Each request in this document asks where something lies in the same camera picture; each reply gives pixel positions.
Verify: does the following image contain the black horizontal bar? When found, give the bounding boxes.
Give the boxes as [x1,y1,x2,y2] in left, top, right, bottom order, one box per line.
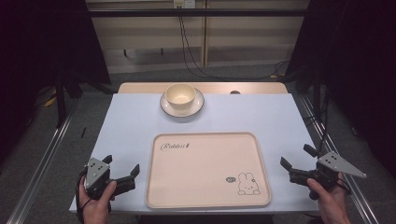
[88,8,308,18]

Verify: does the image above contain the white table cover sheet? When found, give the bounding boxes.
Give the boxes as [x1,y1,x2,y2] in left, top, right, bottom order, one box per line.
[68,92,320,216]

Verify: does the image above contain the white plate with dark rim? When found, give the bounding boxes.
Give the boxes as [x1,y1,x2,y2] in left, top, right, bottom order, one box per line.
[159,88,205,119]

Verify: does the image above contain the cream bowl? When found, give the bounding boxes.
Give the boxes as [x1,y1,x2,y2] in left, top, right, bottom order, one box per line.
[164,83,197,111]

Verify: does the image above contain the wooden vertical post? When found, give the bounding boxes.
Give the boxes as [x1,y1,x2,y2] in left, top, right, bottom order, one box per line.
[201,0,209,68]

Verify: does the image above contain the person's right hand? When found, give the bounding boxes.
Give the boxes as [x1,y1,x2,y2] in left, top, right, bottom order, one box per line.
[306,173,352,224]

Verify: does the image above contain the black metal stand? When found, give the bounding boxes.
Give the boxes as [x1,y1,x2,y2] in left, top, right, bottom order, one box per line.
[54,73,68,129]

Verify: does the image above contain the white wall socket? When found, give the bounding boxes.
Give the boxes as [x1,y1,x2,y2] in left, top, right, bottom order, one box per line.
[173,0,196,9]

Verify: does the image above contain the aluminium floor rail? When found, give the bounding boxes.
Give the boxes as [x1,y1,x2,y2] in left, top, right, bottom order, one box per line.
[6,98,80,224]
[299,94,380,224]

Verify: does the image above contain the black curtain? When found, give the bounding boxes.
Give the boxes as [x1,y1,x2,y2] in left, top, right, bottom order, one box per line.
[0,0,112,164]
[285,0,396,180]

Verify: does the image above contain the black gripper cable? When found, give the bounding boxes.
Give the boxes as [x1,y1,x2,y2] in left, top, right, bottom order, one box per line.
[75,167,89,224]

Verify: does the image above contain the black wall cable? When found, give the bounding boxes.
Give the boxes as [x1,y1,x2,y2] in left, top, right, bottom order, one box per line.
[177,7,290,81]
[179,7,219,78]

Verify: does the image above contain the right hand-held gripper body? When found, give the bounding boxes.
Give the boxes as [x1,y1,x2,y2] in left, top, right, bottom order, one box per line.
[306,150,368,201]

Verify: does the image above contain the beige tray with rabbit print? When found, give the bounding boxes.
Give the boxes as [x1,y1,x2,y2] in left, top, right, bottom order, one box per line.
[145,132,272,210]

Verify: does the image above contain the person's left hand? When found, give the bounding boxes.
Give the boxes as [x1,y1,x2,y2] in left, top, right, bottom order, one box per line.
[78,176,119,224]

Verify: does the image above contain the yellow floor tape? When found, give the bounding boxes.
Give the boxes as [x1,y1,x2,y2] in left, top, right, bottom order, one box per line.
[43,89,59,108]

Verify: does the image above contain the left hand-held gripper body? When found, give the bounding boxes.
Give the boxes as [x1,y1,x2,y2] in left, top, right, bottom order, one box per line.
[84,157,118,201]

